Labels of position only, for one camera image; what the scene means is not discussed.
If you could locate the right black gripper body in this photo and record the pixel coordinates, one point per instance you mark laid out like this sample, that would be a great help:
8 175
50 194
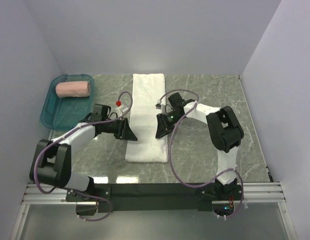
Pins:
167 121

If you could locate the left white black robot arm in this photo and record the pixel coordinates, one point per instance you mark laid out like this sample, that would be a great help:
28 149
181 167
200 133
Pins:
52 161

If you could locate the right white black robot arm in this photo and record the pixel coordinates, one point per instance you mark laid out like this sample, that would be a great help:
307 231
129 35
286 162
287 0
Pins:
225 133

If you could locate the rolled pink towel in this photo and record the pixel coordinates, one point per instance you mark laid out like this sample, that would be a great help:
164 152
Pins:
73 89

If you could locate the white towel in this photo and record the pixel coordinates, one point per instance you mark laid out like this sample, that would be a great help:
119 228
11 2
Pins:
147 89

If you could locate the teal plastic tray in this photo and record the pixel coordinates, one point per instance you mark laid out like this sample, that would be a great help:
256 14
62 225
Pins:
63 114

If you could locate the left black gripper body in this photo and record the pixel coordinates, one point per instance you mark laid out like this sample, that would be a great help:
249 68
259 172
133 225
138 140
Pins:
116 127

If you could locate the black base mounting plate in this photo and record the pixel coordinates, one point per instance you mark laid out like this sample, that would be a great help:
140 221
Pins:
157 196

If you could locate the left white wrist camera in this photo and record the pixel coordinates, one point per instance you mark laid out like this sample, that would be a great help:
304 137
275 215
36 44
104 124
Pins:
120 109

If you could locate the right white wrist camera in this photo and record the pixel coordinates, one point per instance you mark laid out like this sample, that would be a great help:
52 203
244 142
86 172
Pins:
160 106

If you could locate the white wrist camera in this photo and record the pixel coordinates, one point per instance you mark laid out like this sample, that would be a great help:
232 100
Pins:
160 106
120 109

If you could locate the aluminium rail frame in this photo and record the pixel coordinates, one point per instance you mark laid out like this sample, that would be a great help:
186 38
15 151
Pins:
253 192

